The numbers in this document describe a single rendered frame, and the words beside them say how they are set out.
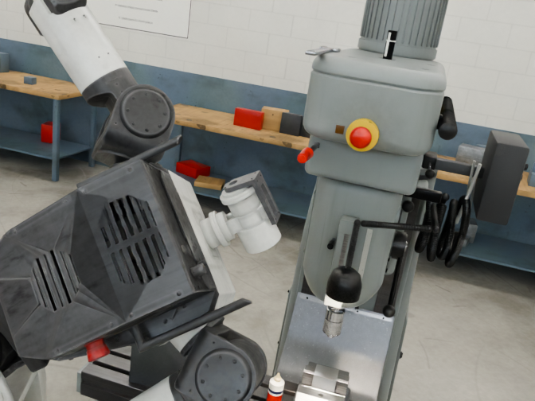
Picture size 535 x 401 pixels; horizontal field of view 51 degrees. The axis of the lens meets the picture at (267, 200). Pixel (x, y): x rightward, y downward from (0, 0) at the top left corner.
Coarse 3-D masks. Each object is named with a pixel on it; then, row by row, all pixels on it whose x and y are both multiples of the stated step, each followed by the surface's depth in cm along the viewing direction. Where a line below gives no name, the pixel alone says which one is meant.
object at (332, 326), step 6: (330, 318) 142; (336, 318) 141; (342, 318) 142; (324, 324) 144; (330, 324) 142; (336, 324) 142; (324, 330) 144; (330, 330) 143; (336, 330) 143; (336, 336) 143
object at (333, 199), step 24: (336, 192) 125; (360, 192) 124; (384, 192) 123; (312, 216) 132; (336, 216) 127; (360, 216) 125; (384, 216) 125; (312, 240) 132; (336, 240) 128; (360, 240) 127; (384, 240) 127; (312, 264) 133; (360, 264) 128; (384, 264) 130; (312, 288) 135
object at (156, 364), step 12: (132, 348) 153; (156, 348) 151; (168, 348) 151; (132, 360) 154; (144, 360) 153; (156, 360) 152; (168, 360) 152; (180, 360) 151; (132, 372) 155; (144, 372) 154; (156, 372) 154; (168, 372) 153; (144, 384) 156
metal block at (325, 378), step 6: (318, 366) 151; (324, 366) 151; (318, 372) 148; (324, 372) 149; (330, 372) 149; (336, 372) 150; (318, 378) 147; (324, 378) 147; (330, 378) 147; (336, 378) 147; (312, 384) 148; (318, 384) 148; (324, 384) 147; (330, 384) 147; (330, 390) 147
